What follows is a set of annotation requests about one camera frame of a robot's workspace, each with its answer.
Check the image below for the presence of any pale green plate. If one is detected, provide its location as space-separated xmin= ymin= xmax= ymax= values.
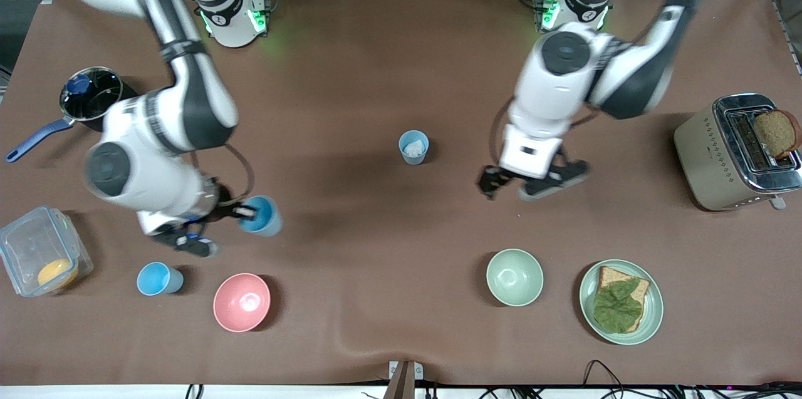
xmin=579 ymin=259 xmax=664 ymax=346

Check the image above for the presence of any pink bowl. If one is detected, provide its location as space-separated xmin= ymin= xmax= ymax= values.
xmin=213 ymin=273 xmax=271 ymax=333

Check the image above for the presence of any green lettuce leaf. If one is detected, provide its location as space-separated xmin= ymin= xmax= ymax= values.
xmin=593 ymin=279 xmax=643 ymax=332

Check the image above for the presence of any metal table clamp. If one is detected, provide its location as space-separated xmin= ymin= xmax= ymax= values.
xmin=388 ymin=360 xmax=424 ymax=399

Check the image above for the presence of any glass lid with blue knob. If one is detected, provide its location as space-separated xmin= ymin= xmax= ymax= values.
xmin=60 ymin=67 xmax=123 ymax=122

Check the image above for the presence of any black cable loop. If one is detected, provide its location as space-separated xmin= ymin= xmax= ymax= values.
xmin=583 ymin=360 xmax=630 ymax=390

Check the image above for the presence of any clear plastic food container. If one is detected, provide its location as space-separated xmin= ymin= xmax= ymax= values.
xmin=0 ymin=206 xmax=95 ymax=298

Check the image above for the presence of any yellow round fruit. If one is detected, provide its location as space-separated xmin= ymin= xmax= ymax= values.
xmin=38 ymin=259 xmax=79 ymax=290

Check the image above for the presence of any beige metal toaster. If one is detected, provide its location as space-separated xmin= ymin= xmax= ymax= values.
xmin=674 ymin=93 xmax=802 ymax=212

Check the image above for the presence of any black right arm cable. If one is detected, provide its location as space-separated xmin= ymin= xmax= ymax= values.
xmin=222 ymin=144 xmax=255 ymax=200

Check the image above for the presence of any blue plastic cup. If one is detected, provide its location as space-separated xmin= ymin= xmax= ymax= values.
xmin=240 ymin=195 xmax=283 ymax=237
xmin=137 ymin=262 xmax=184 ymax=296
xmin=398 ymin=130 xmax=430 ymax=166

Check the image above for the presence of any dark pot with blue handle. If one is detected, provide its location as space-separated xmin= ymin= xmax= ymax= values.
xmin=6 ymin=67 xmax=138 ymax=163

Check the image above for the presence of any pale green bowl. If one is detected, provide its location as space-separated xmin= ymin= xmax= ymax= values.
xmin=486 ymin=249 xmax=544 ymax=307

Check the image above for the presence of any dark brown bread slice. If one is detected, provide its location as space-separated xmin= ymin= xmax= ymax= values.
xmin=753 ymin=110 xmax=802 ymax=160

